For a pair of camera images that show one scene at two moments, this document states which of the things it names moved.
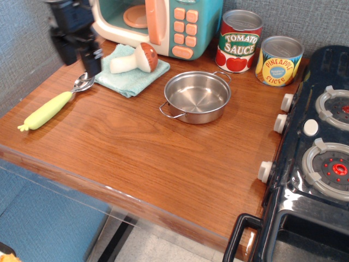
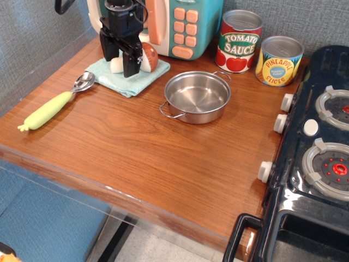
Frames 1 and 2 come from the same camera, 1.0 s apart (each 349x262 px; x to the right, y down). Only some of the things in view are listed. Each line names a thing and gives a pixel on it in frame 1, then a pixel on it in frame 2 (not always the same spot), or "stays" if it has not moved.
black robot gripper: [71, 21] to [124, 23]
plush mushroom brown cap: [151, 55] stays
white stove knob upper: [286, 102] stays
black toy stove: [305, 216] stays
